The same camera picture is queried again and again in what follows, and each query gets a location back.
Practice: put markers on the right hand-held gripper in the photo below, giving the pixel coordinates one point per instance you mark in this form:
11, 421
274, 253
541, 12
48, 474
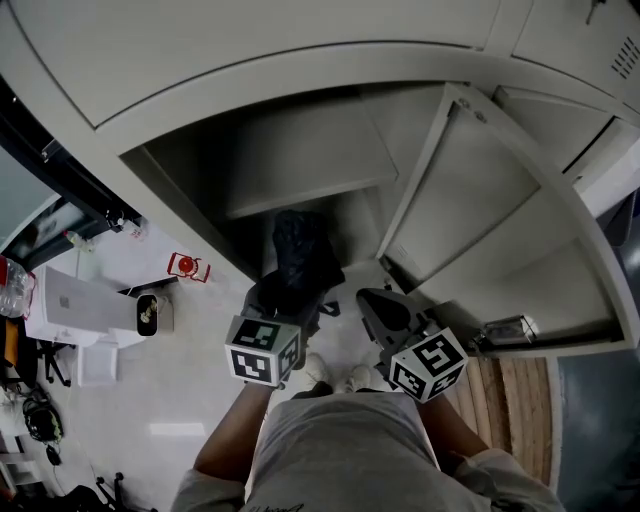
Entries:
430, 365

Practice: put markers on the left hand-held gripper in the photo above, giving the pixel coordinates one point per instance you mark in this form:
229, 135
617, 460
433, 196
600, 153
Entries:
260, 355

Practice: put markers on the black garment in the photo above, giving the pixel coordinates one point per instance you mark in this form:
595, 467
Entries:
300, 260

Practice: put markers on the grey metal locker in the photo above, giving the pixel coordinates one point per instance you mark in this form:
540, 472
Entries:
320, 75

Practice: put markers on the person's right forearm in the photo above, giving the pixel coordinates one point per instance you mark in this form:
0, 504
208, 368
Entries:
447, 430

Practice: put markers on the person's left forearm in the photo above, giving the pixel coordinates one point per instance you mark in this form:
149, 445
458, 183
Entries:
230, 435

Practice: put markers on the small black triangular pad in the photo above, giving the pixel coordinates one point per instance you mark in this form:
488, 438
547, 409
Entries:
330, 308

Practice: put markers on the person's left white shoe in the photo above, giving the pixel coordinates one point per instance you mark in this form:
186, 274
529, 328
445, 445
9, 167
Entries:
317, 369

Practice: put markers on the person's white shoe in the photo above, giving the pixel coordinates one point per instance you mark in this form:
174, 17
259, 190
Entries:
359, 377
317, 369

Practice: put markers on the person's right white shoe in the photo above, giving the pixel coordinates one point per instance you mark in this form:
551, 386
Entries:
359, 377

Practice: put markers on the person's black trousers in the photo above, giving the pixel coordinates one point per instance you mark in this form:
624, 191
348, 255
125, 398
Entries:
315, 390

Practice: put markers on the clear water jug red cap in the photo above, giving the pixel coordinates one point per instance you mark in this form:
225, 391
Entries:
186, 265

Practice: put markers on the small beige trash bin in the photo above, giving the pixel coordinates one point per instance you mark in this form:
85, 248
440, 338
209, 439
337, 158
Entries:
147, 315

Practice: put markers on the person's grey shirt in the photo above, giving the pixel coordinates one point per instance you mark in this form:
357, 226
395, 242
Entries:
345, 450

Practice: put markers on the wooden slat pallet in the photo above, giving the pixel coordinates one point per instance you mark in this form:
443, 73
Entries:
510, 410

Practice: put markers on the white low platform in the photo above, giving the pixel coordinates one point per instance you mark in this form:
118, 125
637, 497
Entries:
125, 260

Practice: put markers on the bottle with red label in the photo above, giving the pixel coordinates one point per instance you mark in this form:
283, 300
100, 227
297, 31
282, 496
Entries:
134, 231

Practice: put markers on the small white box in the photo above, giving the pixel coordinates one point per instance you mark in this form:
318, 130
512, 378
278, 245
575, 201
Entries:
97, 360

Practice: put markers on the large white box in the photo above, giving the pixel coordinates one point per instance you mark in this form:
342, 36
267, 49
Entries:
80, 305

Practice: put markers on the clear spray bottle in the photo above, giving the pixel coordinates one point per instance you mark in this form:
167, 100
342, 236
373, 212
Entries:
80, 241

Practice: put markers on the black glass cabinet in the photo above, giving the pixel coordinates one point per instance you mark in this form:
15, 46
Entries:
60, 200

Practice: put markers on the black wheeled chair base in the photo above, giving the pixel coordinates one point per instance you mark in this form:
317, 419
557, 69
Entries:
107, 492

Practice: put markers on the black and orange office chair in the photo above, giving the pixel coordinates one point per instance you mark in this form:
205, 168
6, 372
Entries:
20, 350

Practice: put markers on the pack of clear bottles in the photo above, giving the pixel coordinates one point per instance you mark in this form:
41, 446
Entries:
15, 287

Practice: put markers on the black computer mouse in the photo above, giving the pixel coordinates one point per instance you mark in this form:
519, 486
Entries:
53, 455

